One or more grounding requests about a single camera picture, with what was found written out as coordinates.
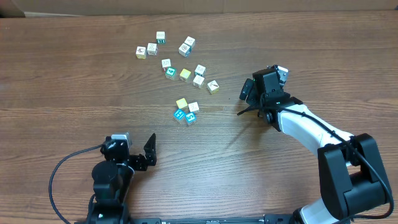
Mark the wooden block faint drawing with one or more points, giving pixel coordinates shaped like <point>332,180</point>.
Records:
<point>166,63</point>

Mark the blue number five block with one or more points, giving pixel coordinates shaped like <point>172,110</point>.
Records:
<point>190,118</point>

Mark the yellow top block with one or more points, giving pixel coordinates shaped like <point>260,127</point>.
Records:
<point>185,75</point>

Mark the block with red mark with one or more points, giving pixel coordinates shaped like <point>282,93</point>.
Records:
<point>213,86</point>

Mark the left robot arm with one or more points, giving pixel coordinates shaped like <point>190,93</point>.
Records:
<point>113,176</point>

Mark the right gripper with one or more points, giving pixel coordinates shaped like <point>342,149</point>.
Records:
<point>252,93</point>

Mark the block with green side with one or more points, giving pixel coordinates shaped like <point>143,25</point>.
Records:
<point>160,37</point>

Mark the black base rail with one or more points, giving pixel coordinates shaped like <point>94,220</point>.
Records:
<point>211,220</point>

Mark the yellow block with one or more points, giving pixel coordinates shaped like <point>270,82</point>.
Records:
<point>182,104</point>
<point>185,75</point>

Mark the blue symbol block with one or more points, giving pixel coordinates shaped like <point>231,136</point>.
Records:
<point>179,115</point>

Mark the green number four block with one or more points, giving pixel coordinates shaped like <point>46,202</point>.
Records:
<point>170,73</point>

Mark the cardboard backdrop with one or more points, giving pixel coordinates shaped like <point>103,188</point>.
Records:
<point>39,8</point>

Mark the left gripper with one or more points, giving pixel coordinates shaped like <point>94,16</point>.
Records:
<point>137,160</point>

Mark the wooden block green seven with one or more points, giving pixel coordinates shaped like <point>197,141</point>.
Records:
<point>200,70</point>

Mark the wooden block red letter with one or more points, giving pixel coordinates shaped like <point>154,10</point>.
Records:
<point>152,49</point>

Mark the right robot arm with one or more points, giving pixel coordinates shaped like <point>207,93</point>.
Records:
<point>353,180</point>

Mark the wooden block bird picture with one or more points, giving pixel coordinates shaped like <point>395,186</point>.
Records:
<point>141,52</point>

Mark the wooden block round picture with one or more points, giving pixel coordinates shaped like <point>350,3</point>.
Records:
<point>184,50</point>

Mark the pale wooden block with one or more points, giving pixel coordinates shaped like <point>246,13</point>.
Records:
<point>198,81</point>

